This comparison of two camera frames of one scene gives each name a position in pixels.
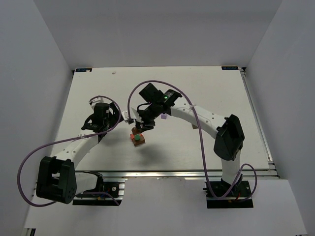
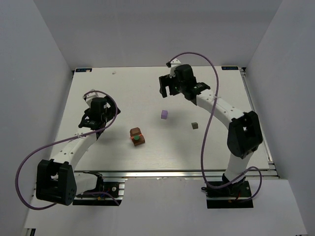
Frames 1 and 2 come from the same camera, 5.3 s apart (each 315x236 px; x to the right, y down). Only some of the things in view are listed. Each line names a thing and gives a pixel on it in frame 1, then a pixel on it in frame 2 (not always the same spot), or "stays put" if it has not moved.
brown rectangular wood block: x=138 y=142 stays put
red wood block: x=132 y=136 stays put
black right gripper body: x=142 y=124 to x=166 y=82
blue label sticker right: x=230 y=68 stays put
